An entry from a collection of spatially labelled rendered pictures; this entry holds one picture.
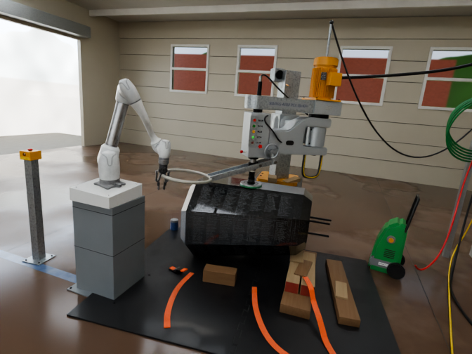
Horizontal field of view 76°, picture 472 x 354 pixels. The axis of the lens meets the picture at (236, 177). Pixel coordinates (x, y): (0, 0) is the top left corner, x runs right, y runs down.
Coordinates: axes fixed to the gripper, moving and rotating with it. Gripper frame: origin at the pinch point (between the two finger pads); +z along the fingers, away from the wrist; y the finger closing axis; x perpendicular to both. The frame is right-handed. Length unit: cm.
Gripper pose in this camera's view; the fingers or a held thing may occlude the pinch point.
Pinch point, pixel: (161, 185)
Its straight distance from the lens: 277.1
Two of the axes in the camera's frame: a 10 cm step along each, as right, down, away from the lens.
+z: -1.4, 9.7, 2.1
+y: 8.4, 0.0, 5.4
